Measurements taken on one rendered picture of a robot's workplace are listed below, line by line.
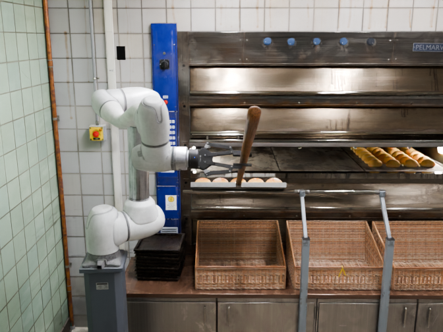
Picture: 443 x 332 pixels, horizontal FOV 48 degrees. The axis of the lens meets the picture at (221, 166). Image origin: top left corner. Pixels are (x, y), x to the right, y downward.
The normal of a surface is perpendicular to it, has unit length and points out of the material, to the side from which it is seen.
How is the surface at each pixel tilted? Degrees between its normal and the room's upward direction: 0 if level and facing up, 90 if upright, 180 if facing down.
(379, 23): 90
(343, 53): 90
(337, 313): 90
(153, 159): 102
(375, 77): 69
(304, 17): 90
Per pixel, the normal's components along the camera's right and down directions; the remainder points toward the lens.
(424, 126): -0.01, -0.10
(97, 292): 0.06, 0.25
